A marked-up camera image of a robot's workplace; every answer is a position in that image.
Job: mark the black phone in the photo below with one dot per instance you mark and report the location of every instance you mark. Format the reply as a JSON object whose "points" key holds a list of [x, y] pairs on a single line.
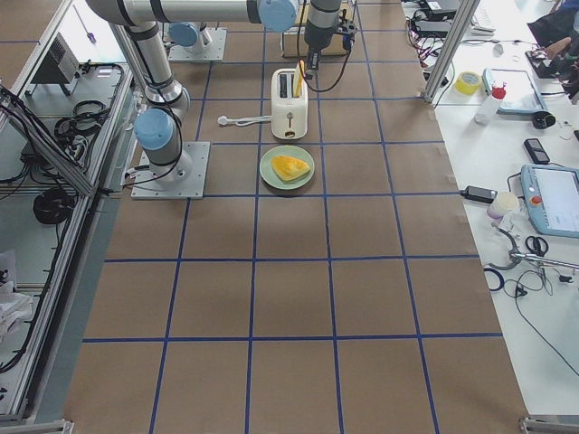
{"points": [[536, 151]]}

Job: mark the light green plate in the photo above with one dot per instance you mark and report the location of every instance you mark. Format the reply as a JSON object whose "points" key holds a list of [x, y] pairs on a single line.
{"points": [[270, 178]]}

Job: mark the wire basket with wooden shelf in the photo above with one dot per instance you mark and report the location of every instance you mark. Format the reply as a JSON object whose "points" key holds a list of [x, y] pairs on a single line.
{"points": [[294, 44]]}

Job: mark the blue tape roll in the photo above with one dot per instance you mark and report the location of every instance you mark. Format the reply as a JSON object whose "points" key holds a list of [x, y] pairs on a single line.
{"points": [[495, 278]]}

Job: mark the red-capped white bottle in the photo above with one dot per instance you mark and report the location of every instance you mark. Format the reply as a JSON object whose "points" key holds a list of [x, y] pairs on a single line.
{"points": [[489, 108]]}

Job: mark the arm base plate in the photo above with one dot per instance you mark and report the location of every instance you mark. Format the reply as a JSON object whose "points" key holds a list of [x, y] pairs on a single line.
{"points": [[185, 180], [210, 46]]}

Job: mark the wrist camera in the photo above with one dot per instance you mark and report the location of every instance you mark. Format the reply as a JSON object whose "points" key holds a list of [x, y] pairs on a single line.
{"points": [[347, 29]]}

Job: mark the yellow tape roll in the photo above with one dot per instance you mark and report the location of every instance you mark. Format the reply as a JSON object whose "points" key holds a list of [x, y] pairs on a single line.
{"points": [[468, 83]]}

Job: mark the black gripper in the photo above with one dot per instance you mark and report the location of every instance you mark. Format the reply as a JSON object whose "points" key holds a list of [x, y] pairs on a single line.
{"points": [[316, 42]]}

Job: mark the blue teach pendant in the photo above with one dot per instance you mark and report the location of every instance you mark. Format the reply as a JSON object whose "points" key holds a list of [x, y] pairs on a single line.
{"points": [[551, 197], [522, 95]]}

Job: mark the toast slice in toaster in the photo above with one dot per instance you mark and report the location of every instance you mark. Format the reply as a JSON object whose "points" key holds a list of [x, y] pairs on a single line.
{"points": [[298, 78]]}

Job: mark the near blue teach pendant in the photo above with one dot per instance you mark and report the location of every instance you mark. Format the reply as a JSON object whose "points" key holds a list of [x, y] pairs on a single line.
{"points": [[551, 197]]}

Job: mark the aluminium frame post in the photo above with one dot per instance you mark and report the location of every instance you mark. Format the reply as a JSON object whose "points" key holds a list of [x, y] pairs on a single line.
{"points": [[458, 28]]}

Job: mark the white paper cup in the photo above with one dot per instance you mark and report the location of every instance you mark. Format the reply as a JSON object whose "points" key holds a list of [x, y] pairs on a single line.
{"points": [[504, 203]]}

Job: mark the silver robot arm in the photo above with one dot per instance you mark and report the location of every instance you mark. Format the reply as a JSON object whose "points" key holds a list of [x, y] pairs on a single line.
{"points": [[193, 36], [159, 128]]}

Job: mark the white two-slot toaster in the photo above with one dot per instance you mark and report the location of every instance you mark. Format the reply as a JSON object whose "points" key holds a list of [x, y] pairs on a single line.
{"points": [[289, 116]]}

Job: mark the black power adapter brick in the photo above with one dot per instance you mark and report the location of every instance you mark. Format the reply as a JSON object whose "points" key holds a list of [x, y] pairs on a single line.
{"points": [[478, 194]]}

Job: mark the far blue teach pendant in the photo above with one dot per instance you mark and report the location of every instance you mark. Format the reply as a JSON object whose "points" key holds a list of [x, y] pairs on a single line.
{"points": [[522, 95]]}

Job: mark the black scissors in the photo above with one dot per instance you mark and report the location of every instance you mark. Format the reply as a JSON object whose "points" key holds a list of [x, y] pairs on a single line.
{"points": [[537, 245]]}

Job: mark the yellow bread piece on plate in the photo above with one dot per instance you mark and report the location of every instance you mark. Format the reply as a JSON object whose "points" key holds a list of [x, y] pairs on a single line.
{"points": [[289, 168]]}

